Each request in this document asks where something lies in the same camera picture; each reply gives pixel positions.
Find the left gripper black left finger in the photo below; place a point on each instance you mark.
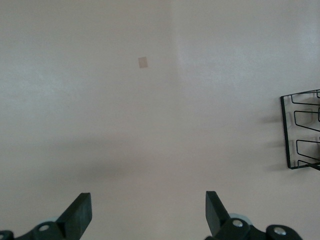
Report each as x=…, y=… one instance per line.
x=75, y=217

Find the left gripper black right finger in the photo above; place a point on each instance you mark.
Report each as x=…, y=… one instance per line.
x=216, y=217

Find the small brown tape square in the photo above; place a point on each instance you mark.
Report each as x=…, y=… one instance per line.
x=143, y=62

